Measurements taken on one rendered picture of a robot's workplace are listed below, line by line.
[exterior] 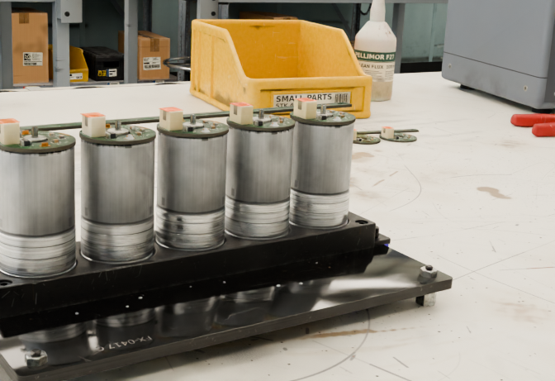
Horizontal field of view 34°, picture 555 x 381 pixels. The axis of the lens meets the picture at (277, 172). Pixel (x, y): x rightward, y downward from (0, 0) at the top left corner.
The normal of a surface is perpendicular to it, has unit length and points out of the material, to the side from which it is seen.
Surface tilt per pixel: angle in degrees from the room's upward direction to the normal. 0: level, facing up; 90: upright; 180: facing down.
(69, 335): 0
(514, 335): 0
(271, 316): 0
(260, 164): 90
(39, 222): 90
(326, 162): 90
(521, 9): 90
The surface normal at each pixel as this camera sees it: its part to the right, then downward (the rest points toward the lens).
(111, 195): 0.02, 0.25
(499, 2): -0.94, 0.04
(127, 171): 0.44, 0.26
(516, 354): 0.05, -0.97
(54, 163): 0.66, 0.22
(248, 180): -0.32, 0.22
